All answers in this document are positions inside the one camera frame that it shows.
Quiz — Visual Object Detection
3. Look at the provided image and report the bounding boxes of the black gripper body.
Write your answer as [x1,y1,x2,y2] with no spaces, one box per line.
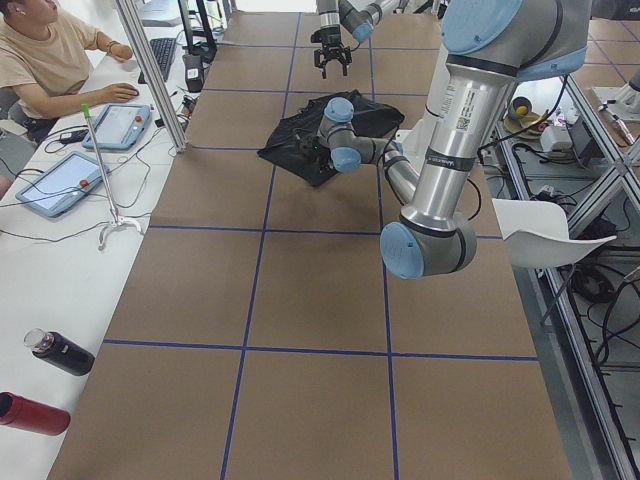
[294,130,333,173]
[310,25,352,65]

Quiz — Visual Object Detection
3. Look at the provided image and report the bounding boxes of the black printed t-shirt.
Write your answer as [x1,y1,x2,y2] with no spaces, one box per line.
[258,90,405,187]

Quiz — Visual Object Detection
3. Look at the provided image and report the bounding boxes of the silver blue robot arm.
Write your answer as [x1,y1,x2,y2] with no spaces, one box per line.
[315,1,592,279]
[310,0,408,79]

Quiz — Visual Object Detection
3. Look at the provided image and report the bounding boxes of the black computer keyboard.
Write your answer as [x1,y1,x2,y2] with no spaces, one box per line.
[149,37,177,82]

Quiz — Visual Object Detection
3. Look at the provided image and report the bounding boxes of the plate with yellow ball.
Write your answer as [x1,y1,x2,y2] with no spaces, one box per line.
[503,96,541,139]

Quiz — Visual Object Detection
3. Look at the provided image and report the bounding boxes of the far blue teach pendant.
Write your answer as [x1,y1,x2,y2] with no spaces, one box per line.
[85,103,151,151]

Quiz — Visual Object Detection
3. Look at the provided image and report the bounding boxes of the blue teach pendant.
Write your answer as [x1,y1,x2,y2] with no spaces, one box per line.
[85,103,151,151]
[15,152,102,218]

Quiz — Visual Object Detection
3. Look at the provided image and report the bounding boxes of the metal reacher grabber stick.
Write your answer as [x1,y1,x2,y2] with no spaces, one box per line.
[80,103,147,252]

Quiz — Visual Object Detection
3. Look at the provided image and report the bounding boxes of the grey power adapter box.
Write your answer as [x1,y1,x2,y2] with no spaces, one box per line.
[540,125,573,153]

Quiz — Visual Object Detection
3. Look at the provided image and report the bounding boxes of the near blue teach pendant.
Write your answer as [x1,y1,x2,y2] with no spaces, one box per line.
[15,152,102,218]

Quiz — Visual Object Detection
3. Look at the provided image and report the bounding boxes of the seated person beige shirt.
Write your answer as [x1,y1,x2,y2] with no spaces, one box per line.
[1,1,139,137]

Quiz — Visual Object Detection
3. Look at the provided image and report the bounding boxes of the black bottle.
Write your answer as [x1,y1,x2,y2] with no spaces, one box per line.
[23,328,95,376]

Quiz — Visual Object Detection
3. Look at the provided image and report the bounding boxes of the dark red bottle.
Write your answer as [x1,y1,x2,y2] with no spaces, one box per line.
[1,392,71,436]

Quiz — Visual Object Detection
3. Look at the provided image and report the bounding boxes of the aluminium frame post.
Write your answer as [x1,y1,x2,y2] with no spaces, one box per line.
[115,0,187,153]

